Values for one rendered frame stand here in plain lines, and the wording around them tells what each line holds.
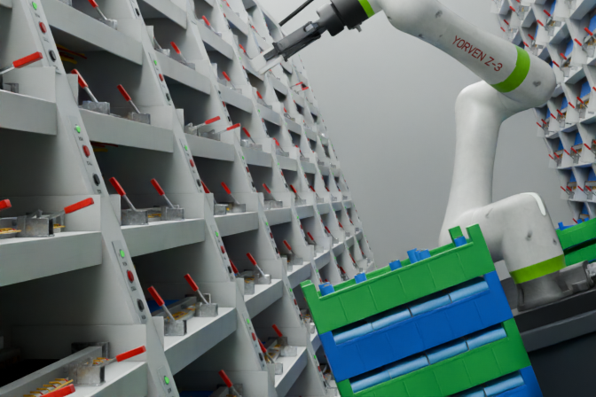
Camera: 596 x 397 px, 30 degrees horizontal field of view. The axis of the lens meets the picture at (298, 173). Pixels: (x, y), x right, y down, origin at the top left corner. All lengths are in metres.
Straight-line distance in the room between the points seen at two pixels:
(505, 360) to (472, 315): 0.09
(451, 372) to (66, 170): 0.68
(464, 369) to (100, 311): 0.59
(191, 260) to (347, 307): 0.55
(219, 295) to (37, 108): 0.84
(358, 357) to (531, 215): 0.83
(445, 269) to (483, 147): 1.00
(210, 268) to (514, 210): 0.70
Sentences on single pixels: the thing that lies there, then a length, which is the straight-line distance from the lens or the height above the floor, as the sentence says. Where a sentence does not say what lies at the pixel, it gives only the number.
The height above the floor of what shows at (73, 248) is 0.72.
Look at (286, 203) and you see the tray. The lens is 3.59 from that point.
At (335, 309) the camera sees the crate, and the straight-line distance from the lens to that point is 1.75.
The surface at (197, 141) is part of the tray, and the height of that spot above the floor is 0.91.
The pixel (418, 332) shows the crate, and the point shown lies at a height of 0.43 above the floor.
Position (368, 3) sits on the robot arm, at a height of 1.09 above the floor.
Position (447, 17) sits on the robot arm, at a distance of 2.52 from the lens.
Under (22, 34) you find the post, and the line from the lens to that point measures 1.58.
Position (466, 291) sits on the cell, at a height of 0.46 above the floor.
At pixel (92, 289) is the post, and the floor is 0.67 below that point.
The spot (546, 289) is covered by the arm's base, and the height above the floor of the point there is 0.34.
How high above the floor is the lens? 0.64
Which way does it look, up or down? 3 degrees up
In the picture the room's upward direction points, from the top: 20 degrees counter-clockwise
